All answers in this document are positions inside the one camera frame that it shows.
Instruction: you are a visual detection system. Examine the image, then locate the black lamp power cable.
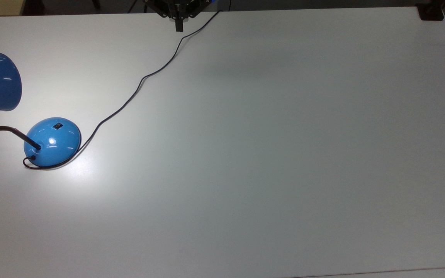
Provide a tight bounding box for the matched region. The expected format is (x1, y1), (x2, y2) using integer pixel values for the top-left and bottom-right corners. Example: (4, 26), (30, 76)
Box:
(23, 10), (222, 171)

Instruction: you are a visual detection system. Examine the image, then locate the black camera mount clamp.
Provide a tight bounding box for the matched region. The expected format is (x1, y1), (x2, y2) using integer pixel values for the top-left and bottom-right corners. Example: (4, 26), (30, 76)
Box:
(417, 3), (445, 21)

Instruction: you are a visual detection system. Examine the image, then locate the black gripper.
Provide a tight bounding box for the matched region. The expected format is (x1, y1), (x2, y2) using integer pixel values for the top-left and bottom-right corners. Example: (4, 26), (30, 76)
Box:
(144, 0), (211, 32)

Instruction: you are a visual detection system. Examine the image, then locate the blue gooseneck desk lamp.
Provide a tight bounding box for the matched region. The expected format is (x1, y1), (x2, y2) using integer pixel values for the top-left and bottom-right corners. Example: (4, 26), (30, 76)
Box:
(0, 53), (82, 168)

